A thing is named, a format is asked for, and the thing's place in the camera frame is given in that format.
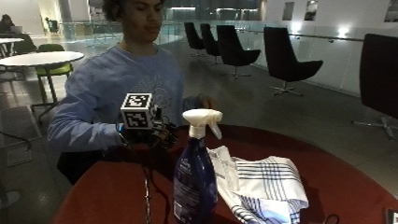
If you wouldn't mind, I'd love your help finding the blue spray bottle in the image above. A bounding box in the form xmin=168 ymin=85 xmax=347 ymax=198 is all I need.
xmin=172 ymin=108 xmax=224 ymax=224

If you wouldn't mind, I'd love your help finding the white blue striped cloth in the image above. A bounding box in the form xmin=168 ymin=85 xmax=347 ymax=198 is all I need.
xmin=206 ymin=145 xmax=311 ymax=224

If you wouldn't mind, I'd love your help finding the green chair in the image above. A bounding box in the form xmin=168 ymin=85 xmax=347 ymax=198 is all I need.
xmin=35 ymin=43 xmax=75 ymax=105

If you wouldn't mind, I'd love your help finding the white round table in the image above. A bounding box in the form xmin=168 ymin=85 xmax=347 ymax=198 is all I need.
xmin=0 ymin=50 xmax=86 ymax=124

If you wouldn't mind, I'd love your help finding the glass railing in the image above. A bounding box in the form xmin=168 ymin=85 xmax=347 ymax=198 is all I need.
xmin=60 ymin=20 xmax=186 ymax=48

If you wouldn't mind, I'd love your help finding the metal handrail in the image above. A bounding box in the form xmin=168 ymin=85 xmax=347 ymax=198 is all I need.
xmin=236 ymin=28 xmax=367 ymax=43

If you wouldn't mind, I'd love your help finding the black glove cable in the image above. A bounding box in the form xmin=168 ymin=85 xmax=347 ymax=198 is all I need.
xmin=118 ymin=132 xmax=155 ymax=224

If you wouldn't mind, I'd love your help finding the white marker cube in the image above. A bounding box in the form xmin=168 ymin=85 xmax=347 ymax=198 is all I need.
xmin=120 ymin=92 xmax=155 ymax=130

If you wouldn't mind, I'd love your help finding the the person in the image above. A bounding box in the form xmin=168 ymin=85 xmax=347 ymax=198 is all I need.
xmin=47 ymin=0 xmax=217 ymax=186

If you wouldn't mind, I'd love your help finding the black lounge chair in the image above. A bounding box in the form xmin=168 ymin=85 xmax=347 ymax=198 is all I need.
xmin=199 ymin=22 xmax=223 ymax=65
xmin=216 ymin=24 xmax=263 ymax=79
xmin=351 ymin=33 xmax=398 ymax=141
xmin=263 ymin=26 xmax=325 ymax=97
xmin=183 ymin=21 xmax=208 ymax=58

